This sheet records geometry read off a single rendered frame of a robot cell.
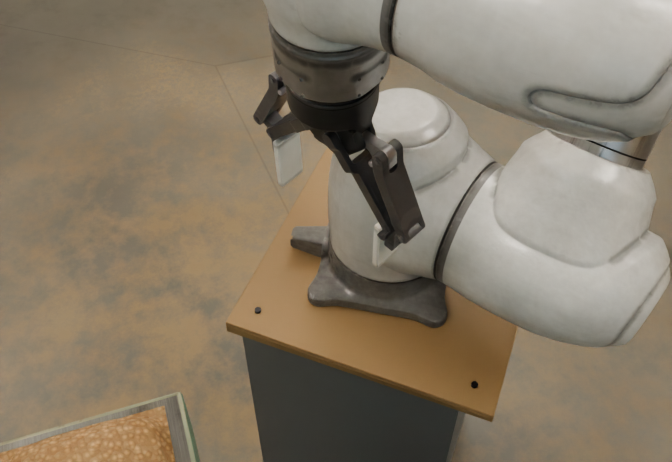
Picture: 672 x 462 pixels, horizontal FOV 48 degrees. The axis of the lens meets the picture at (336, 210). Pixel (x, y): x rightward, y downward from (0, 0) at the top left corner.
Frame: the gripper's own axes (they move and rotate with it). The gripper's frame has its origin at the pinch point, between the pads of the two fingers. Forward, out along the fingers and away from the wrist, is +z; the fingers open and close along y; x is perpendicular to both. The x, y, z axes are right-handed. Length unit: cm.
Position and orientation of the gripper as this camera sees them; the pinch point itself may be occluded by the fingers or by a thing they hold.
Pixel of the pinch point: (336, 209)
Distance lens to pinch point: 76.3
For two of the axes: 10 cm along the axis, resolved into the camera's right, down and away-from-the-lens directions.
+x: 7.2, -5.9, 3.8
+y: 7.0, 5.9, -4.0
